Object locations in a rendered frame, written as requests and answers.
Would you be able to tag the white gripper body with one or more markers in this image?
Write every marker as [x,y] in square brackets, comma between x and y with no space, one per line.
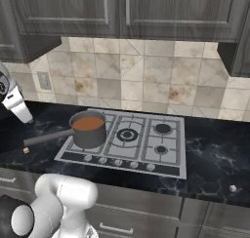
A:
[22,112]

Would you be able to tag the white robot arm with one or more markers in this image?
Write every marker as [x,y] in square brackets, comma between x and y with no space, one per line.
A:
[66,196]

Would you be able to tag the brown sugar cube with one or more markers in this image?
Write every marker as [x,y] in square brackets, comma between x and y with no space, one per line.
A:
[26,150]

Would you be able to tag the grey saucepan with hot chocolate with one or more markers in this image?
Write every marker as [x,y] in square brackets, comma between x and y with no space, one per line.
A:
[89,134]

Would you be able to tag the white sugar cube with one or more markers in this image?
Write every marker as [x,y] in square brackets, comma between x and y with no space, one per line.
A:
[232,188]

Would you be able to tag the dark wood drawer front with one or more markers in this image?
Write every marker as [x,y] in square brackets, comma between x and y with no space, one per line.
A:
[22,178]
[228,216]
[140,199]
[146,227]

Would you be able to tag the silver hob knob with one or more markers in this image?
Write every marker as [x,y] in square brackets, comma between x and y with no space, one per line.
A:
[88,157]
[150,166]
[133,164]
[118,162]
[103,160]

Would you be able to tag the silver gas hob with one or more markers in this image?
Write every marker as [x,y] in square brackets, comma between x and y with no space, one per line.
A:
[143,147]

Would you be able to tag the grey wall socket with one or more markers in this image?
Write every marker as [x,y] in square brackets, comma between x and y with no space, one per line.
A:
[44,80]

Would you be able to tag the dark wood wall cupboard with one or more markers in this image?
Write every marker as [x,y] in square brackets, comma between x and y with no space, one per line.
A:
[239,58]
[14,30]

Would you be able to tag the dark wood wall cupboard door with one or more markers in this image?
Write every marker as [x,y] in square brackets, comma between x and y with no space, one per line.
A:
[182,11]
[65,7]

